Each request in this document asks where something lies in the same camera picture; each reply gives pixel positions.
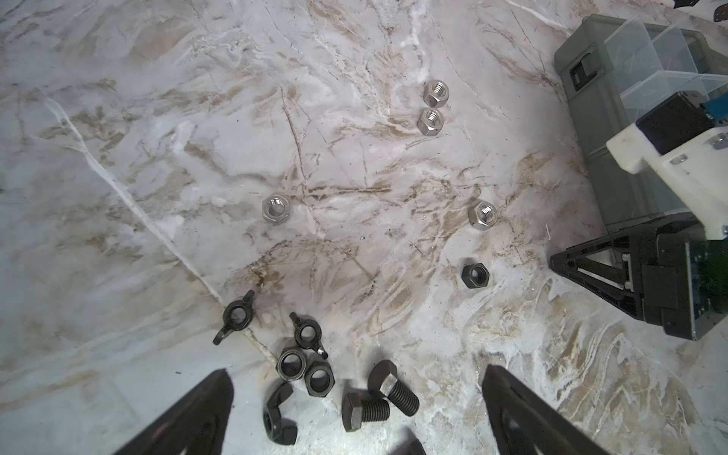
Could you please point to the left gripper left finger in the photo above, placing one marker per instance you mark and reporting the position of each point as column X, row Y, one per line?
column 195, row 424

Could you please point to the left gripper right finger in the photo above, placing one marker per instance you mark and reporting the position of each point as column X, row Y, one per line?
column 522, row 423

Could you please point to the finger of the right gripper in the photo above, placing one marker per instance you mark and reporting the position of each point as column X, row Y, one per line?
column 612, row 283

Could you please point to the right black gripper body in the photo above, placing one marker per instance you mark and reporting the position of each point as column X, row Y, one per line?
column 683, row 278

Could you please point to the black wing nut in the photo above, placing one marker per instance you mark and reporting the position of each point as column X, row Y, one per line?
column 284, row 433
column 308, row 334
column 236, row 317

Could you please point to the black round nut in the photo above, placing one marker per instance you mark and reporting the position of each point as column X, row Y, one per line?
column 292, row 364

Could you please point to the black hex nut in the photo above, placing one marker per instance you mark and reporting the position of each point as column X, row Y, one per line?
column 319, row 379
column 475, row 276

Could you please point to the silver hex nut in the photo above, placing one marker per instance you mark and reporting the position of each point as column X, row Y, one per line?
column 436, row 94
column 276, row 209
column 482, row 215
column 430, row 122

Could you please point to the grey compartment organizer box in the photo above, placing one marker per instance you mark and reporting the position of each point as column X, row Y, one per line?
column 614, row 71

